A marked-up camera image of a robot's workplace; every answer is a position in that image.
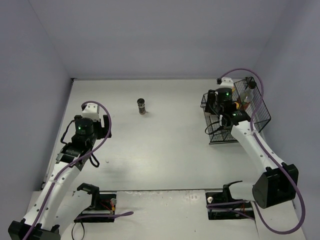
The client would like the tall clear red-label bottle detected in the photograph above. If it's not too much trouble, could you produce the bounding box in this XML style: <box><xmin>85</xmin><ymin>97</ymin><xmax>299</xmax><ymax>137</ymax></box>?
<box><xmin>240</xmin><ymin>81</ymin><xmax>257</xmax><ymax>110</ymax></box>

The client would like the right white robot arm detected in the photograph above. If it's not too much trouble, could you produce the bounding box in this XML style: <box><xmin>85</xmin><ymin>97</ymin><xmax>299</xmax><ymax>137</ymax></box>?
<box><xmin>206</xmin><ymin>87</ymin><xmax>299</xmax><ymax>209</ymax></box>

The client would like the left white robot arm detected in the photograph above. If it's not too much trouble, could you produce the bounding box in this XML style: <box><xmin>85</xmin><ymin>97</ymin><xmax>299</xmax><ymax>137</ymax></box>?
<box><xmin>8</xmin><ymin>113</ymin><xmax>112</xmax><ymax>240</ymax></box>

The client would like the far spice jar black lid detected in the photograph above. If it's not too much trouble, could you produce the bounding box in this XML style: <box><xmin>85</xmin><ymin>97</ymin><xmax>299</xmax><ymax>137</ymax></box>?
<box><xmin>137</xmin><ymin>98</ymin><xmax>146</xmax><ymax>115</ymax></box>

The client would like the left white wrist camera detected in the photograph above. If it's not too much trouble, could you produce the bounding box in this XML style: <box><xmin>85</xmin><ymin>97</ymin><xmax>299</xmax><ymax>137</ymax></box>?
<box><xmin>81</xmin><ymin>103</ymin><xmax>100</xmax><ymax>122</ymax></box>

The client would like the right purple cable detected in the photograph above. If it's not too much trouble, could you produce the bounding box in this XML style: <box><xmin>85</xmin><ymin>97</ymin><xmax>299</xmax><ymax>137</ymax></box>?
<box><xmin>206</xmin><ymin>67</ymin><xmax>306</xmax><ymax>235</ymax></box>

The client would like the purple cable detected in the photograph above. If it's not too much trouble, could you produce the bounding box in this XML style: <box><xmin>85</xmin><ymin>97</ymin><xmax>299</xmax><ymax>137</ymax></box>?
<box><xmin>206</xmin><ymin>67</ymin><xmax>306</xmax><ymax>235</ymax></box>
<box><xmin>24</xmin><ymin>100</ymin><xmax>135</xmax><ymax>240</ymax></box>

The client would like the black wire basket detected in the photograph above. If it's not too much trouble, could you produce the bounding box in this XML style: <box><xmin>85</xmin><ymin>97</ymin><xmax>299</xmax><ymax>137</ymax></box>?
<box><xmin>200</xmin><ymin>76</ymin><xmax>271</xmax><ymax>145</ymax></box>

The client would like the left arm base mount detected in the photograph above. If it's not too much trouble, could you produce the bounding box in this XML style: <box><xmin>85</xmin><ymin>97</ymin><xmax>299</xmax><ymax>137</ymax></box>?
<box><xmin>74</xmin><ymin>183</ymin><xmax>117</xmax><ymax>223</ymax></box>

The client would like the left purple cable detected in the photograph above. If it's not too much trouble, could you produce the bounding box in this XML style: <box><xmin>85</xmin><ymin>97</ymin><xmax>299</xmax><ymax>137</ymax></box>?
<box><xmin>24</xmin><ymin>100</ymin><xmax>135</xmax><ymax>240</ymax></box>

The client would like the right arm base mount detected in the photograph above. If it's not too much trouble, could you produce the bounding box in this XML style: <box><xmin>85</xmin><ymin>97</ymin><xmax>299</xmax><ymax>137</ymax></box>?
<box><xmin>205</xmin><ymin>181</ymin><xmax>255</xmax><ymax>221</ymax></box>

